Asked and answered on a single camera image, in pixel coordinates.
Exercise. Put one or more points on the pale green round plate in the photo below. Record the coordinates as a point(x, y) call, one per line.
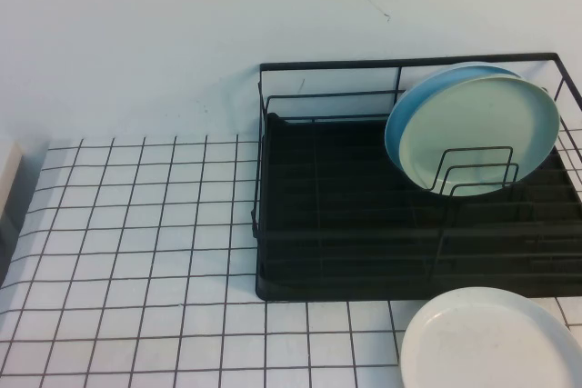
point(482, 120)

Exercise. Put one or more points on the light blue round plate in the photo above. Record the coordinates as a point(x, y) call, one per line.
point(399, 120)

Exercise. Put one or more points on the white round plate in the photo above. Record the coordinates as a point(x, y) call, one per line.
point(482, 342)

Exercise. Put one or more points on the black ribbed drip tray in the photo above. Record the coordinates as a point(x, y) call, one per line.
point(327, 188)

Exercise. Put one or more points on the white black-grid tablecloth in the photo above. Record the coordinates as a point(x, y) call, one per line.
point(136, 270)

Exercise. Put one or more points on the beige board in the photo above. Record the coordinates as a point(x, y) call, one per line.
point(8, 179)

